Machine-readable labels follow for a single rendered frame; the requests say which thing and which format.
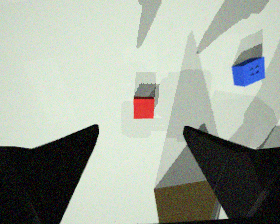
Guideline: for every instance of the blue block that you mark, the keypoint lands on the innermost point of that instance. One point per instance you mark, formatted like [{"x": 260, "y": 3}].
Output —
[{"x": 249, "y": 71}]

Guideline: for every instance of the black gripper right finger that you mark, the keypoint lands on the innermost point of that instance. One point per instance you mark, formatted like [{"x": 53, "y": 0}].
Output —
[{"x": 240, "y": 176}]

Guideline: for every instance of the red block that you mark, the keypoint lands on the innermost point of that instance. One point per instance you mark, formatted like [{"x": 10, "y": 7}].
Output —
[{"x": 143, "y": 107}]

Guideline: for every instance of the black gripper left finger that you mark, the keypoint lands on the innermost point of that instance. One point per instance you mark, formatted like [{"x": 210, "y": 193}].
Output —
[{"x": 45, "y": 177}]

